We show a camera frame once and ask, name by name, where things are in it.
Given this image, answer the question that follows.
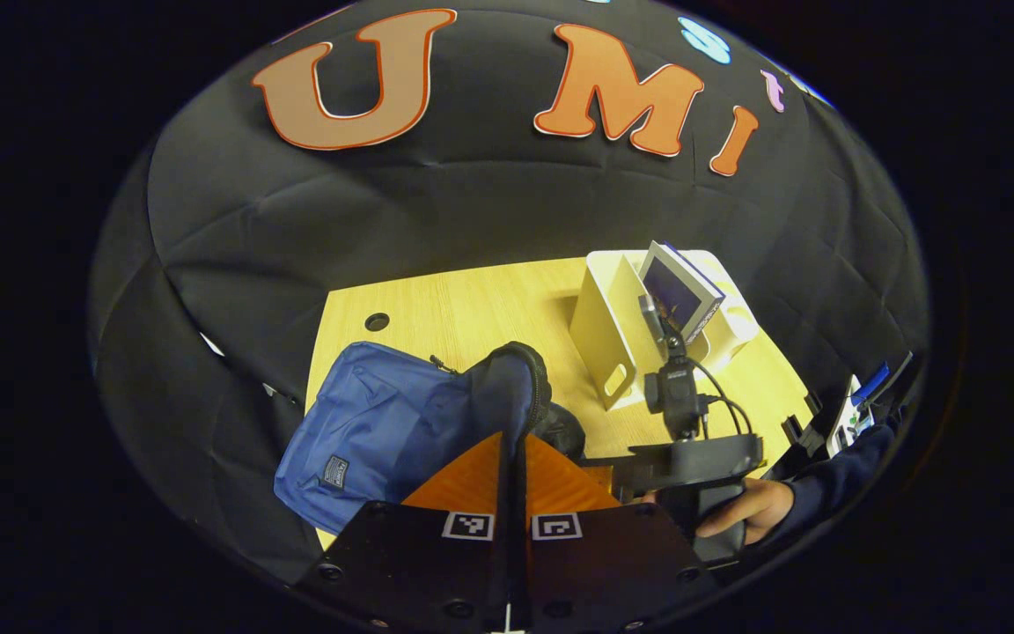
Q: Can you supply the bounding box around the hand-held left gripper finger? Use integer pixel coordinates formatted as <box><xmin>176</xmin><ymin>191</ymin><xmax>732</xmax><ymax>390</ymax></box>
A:
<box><xmin>514</xmin><ymin>433</ymin><xmax>716</xmax><ymax>634</ymax></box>
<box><xmin>294</xmin><ymin>430</ymin><xmax>515</xmax><ymax>634</ymax></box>

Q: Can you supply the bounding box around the white cluttered box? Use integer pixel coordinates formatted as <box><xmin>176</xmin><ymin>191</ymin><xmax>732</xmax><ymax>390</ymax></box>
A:
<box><xmin>827</xmin><ymin>374</ymin><xmax>879</xmax><ymax>454</ymax></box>

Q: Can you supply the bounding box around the blue cover book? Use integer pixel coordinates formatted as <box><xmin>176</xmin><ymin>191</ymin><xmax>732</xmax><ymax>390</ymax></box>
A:
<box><xmin>637</xmin><ymin>241</ymin><xmax>727</xmax><ymax>345</ymax></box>

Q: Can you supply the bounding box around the blue schoolbag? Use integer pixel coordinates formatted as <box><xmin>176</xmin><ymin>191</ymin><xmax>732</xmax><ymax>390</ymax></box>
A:
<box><xmin>274</xmin><ymin>341</ymin><xmax>588</xmax><ymax>537</ymax></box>

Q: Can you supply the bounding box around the blue flat object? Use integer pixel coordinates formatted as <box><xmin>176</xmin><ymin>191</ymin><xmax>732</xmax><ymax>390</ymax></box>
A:
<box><xmin>853</xmin><ymin>361</ymin><xmax>893</xmax><ymax>404</ymax></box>

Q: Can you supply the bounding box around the white plastic bookshelf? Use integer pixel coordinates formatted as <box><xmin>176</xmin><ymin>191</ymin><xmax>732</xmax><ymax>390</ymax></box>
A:
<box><xmin>569</xmin><ymin>249</ymin><xmax>762</xmax><ymax>413</ymax></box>

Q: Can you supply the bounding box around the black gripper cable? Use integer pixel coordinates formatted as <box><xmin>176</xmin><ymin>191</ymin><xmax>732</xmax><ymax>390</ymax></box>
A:
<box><xmin>692</xmin><ymin>355</ymin><xmax>755</xmax><ymax>439</ymax></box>

